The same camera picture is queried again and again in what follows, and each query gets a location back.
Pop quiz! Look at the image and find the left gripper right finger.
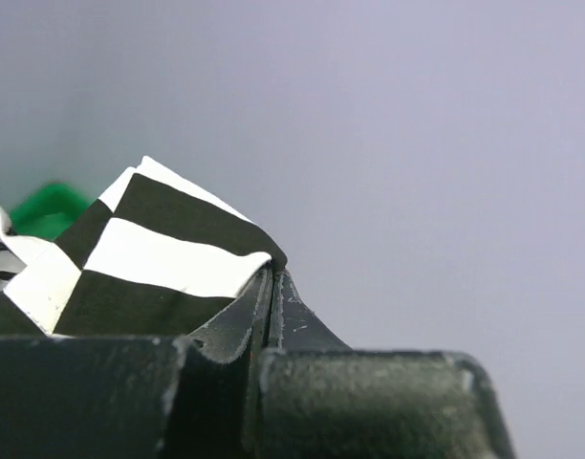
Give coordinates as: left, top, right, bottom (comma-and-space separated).
257, 272, 515, 458

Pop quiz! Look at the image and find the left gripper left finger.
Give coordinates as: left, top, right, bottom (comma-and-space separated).
0, 268, 273, 458

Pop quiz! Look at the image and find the black white striped tank top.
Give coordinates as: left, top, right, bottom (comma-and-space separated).
0, 157, 287, 337

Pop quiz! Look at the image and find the green plastic tray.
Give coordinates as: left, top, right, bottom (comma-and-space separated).
10, 182, 94, 241

